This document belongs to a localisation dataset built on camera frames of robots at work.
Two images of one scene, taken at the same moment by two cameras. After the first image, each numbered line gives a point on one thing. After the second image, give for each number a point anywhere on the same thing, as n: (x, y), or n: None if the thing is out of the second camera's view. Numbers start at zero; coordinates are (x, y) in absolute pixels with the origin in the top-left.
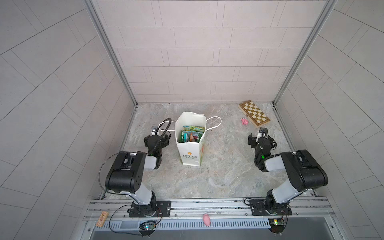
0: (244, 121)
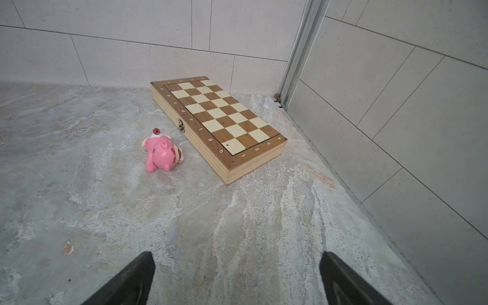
0: (162, 154)
